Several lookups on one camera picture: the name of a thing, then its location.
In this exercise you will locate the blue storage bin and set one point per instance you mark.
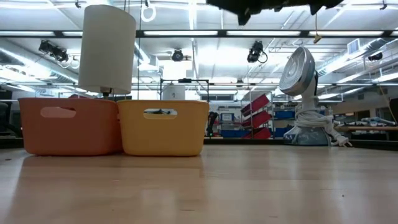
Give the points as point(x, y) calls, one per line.
point(234, 133)

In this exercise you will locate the small framed screen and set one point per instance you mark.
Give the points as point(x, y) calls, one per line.
point(227, 117)

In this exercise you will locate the white cylindrical tank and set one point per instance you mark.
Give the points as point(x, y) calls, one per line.
point(173, 92)

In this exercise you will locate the background wooden workbench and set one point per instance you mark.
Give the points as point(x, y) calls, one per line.
point(367, 128)

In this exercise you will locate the yellow plastic bin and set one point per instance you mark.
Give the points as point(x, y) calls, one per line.
point(161, 137)

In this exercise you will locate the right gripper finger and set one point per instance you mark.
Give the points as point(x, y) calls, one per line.
point(243, 18)

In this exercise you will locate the orange plastic bin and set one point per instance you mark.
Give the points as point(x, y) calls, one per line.
point(68, 133)

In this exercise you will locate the black metal gantry frame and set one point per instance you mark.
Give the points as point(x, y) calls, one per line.
point(161, 90)

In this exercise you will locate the red angular object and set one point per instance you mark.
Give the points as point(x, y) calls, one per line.
point(77, 96)

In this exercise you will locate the yellow hanging connector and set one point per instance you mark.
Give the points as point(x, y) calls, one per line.
point(317, 38)

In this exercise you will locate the round black lamp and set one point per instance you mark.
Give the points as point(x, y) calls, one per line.
point(178, 55)

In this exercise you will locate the small grey desk fan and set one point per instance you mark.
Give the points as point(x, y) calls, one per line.
point(297, 71)

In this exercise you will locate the white air vent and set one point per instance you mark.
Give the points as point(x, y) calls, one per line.
point(354, 46)

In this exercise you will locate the red folded panel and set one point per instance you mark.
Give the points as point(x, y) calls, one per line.
point(259, 118)

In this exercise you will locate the white cylinder lamp wooden base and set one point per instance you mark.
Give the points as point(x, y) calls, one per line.
point(107, 49)

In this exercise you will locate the blue shelf crate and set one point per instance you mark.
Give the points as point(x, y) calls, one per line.
point(284, 115)
point(280, 132)

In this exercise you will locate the black background robot arm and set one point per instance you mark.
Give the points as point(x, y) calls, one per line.
point(212, 123)

